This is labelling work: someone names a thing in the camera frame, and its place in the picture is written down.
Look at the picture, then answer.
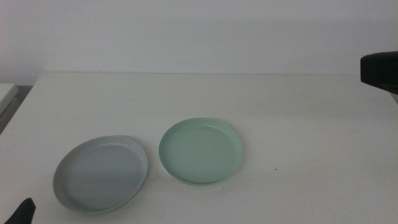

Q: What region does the grey-blue shallow bowl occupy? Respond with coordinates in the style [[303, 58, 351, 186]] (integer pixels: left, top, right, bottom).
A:
[[52, 134, 149, 214]]

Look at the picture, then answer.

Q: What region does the white shallow bowl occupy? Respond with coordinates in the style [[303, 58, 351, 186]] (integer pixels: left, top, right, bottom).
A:
[[159, 160, 242, 189]]

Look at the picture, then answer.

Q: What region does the pale green shallow bowl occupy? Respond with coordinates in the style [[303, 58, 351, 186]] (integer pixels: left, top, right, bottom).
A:
[[158, 117, 245, 187]]

